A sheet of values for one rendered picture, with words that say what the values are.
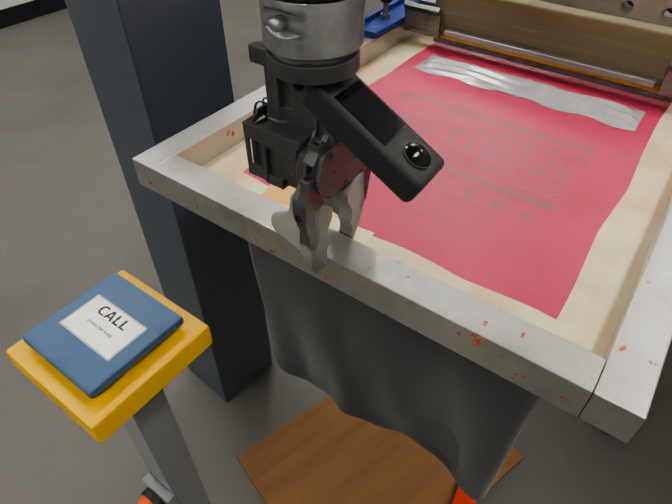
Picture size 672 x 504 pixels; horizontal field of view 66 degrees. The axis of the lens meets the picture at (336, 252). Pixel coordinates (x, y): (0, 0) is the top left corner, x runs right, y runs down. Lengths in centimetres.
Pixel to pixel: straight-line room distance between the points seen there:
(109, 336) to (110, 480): 108
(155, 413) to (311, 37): 41
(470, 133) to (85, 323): 55
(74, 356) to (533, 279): 44
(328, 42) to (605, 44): 62
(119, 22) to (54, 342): 53
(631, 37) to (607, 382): 59
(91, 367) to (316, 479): 101
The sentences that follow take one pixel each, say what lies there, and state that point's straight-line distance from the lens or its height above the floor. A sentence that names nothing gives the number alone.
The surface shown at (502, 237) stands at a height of 96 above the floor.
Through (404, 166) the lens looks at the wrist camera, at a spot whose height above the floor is 112.
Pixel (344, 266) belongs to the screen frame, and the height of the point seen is 99.
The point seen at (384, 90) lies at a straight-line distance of 87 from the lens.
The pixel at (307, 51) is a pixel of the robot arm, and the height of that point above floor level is 119.
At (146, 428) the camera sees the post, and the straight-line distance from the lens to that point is 61.
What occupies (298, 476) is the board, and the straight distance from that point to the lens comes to 144.
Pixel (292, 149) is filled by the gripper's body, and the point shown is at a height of 111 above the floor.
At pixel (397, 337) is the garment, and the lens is 67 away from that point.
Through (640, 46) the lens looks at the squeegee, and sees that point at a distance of 93.
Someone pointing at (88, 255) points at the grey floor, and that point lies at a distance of 214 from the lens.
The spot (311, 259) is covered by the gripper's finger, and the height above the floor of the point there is 100.
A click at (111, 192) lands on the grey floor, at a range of 243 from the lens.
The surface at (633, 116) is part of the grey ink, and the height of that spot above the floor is 96.
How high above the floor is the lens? 134
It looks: 43 degrees down
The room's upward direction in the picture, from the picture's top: straight up
